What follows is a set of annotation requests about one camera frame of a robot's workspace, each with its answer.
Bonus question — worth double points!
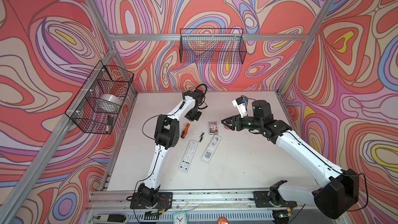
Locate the black wire basket left wall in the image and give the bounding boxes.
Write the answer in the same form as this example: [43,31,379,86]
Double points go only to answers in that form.
[65,61,134,135]

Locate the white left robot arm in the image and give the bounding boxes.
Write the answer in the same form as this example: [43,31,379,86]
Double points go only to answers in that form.
[133,88,207,207]

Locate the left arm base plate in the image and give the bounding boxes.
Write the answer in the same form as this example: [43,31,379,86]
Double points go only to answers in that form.
[130,191,173,210]

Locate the black wire basket back wall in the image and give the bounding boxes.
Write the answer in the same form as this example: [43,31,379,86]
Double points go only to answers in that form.
[179,27,247,64]

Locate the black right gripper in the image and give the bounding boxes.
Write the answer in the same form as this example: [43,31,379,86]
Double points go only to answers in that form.
[221,113,262,131]

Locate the black corrugated left cable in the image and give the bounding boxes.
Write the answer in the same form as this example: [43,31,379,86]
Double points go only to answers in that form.
[194,83,208,110]

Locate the black wire basket wall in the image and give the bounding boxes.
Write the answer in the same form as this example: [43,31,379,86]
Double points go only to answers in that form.
[179,27,247,64]
[65,61,134,135]

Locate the purple printed card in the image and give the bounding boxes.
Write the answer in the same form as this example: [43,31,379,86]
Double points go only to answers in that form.
[208,121,219,135]

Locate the white remote with coloured buttons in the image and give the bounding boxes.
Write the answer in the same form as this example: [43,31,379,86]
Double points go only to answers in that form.
[179,140,199,172]

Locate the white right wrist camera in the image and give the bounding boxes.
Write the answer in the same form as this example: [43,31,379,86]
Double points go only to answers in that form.
[232,95,248,118]

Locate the orange handled screwdriver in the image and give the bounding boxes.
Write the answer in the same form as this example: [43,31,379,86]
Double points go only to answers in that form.
[180,120,192,139]

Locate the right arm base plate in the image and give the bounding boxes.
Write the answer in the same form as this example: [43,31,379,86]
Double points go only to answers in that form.
[251,190,297,208]

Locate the white roll in basket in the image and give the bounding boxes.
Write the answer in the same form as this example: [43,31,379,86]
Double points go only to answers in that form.
[100,93,122,106]

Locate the black white device front rail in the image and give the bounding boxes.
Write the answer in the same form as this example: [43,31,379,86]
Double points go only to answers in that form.
[90,214,129,224]

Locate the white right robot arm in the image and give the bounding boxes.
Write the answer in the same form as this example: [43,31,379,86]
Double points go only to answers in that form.
[222,95,360,219]

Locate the small white clock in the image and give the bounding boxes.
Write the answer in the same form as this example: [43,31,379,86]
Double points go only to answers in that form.
[173,211,188,224]

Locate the white remote control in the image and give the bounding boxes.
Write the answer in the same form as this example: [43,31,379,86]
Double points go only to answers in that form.
[201,135,222,163]

